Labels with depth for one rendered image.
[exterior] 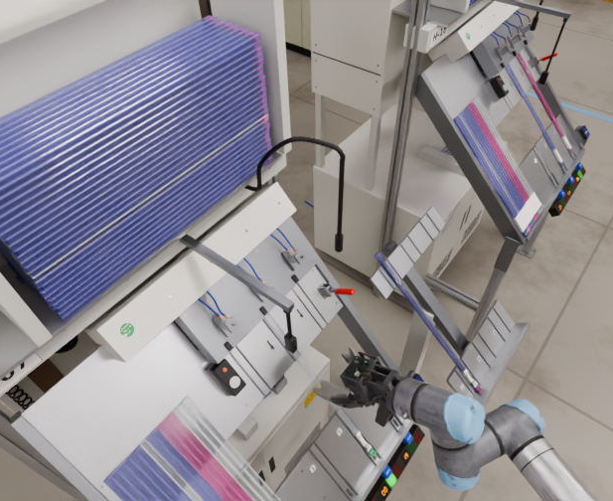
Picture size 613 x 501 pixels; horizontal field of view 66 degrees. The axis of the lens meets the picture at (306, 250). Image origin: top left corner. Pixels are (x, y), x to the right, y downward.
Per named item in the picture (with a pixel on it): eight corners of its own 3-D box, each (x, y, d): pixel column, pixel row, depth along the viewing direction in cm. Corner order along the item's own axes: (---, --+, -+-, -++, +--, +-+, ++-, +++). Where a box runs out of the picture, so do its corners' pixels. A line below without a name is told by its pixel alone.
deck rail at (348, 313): (406, 401, 139) (422, 404, 134) (403, 406, 138) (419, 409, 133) (265, 203, 121) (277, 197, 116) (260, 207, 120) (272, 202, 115)
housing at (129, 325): (267, 221, 122) (297, 210, 110) (109, 358, 97) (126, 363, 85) (248, 195, 120) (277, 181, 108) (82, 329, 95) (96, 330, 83)
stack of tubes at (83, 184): (273, 158, 101) (261, 32, 81) (63, 323, 75) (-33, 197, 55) (230, 138, 107) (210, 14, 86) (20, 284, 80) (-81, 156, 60)
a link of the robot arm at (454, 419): (469, 459, 80) (463, 419, 78) (413, 435, 88) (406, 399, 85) (490, 429, 85) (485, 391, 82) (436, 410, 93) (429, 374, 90)
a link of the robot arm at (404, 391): (436, 400, 93) (415, 433, 89) (416, 393, 96) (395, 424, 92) (425, 374, 89) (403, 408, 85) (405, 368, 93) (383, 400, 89)
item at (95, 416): (332, 306, 128) (344, 305, 124) (137, 526, 95) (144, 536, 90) (260, 207, 120) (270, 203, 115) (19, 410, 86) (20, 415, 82)
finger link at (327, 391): (305, 375, 103) (345, 372, 99) (316, 393, 106) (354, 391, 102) (301, 386, 101) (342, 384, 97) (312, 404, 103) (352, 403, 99)
